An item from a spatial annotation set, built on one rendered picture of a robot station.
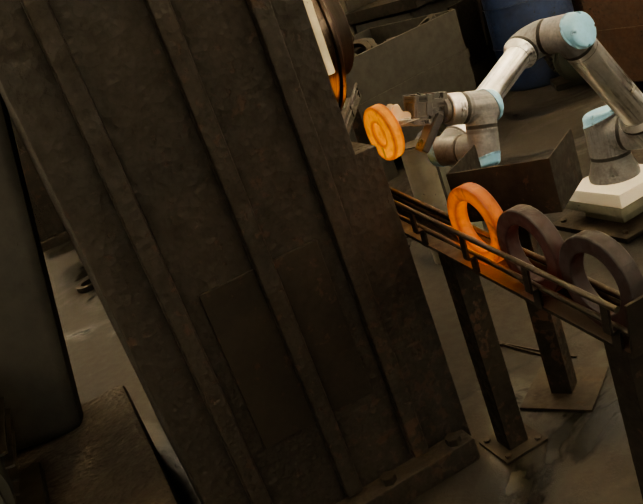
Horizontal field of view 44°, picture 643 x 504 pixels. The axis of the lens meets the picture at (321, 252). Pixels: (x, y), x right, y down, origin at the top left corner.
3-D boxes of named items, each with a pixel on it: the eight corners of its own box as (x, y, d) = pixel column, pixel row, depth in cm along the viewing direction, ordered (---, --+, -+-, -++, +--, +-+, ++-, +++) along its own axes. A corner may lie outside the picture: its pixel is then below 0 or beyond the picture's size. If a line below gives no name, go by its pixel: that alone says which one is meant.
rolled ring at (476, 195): (515, 212, 159) (501, 219, 158) (510, 275, 172) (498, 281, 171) (458, 166, 171) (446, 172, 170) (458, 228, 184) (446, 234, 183)
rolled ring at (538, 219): (503, 191, 159) (490, 198, 158) (567, 222, 144) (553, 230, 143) (514, 266, 168) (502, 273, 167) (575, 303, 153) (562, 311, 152)
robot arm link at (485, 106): (508, 121, 224) (504, 85, 223) (470, 126, 220) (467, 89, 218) (488, 123, 233) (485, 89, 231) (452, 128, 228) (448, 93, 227)
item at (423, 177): (444, 268, 325) (407, 150, 308) (429, 262, 336) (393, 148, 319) (468, 255, 329) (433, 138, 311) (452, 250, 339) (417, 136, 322)
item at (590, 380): (613, 414, 206) (548, 158, 182) (516, 410, 222) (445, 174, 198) (628, 369, 221) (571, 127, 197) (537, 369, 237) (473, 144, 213)
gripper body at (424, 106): (399, 95, 219) (437, 91, 224) (401, 126, 222) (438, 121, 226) (413, 96, 213) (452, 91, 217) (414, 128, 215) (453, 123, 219)
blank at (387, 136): (385, 112, 205) (396, 106, 206) (356, 104, 218) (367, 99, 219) (401, 165, 212) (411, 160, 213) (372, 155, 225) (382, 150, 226)
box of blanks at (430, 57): (376, 189, 456) (333, 60, 431) (294, 187, 523) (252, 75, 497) (488, 122, 508) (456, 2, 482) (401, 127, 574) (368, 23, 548)
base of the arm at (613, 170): (614, 165, 321) (609, 142, 318) (651, 168, 304) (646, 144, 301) (579, 183, 315) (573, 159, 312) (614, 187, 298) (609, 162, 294)
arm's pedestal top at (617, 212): (616, 176, 331) (614, 167, 330) (681, 182, 303) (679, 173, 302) (560, 208, 321) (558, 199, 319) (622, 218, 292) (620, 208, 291)
